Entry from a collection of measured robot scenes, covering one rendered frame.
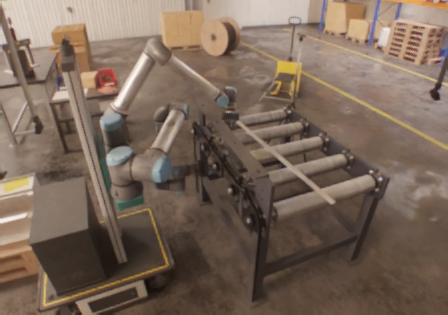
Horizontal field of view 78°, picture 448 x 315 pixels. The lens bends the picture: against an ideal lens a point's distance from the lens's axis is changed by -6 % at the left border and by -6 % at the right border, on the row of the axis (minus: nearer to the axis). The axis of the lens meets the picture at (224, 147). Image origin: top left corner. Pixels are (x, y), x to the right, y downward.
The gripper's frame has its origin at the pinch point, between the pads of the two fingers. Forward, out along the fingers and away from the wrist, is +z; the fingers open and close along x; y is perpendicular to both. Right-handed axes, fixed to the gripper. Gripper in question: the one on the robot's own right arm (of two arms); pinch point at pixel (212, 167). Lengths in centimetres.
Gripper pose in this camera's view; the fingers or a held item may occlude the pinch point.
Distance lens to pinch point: 238.4
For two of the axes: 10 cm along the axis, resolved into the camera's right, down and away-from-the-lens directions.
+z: 8.5, -0.7, 5.3
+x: 3.1, 8.6, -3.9
